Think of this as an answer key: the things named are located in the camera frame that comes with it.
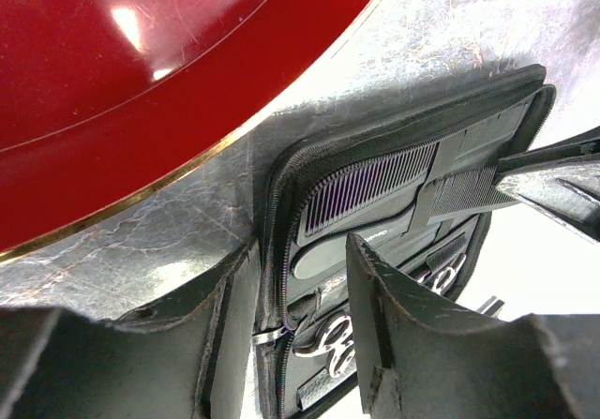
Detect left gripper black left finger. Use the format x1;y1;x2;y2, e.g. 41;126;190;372
1;241;261;418

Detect black handled comb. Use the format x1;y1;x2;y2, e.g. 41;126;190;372
291;143;438;280

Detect black zip tool case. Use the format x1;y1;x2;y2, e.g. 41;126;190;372
254;64;556;418

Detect red round tray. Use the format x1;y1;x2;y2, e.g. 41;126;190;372
1;0;375;261

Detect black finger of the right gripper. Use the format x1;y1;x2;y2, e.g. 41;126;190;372
494;127;599;243

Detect silver hair scissors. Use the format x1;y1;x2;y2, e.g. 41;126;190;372
409;252;467;295

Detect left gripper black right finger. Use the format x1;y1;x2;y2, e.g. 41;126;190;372
346;233;599;418

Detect black straight comb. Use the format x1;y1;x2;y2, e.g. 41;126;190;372
429;104;529;219

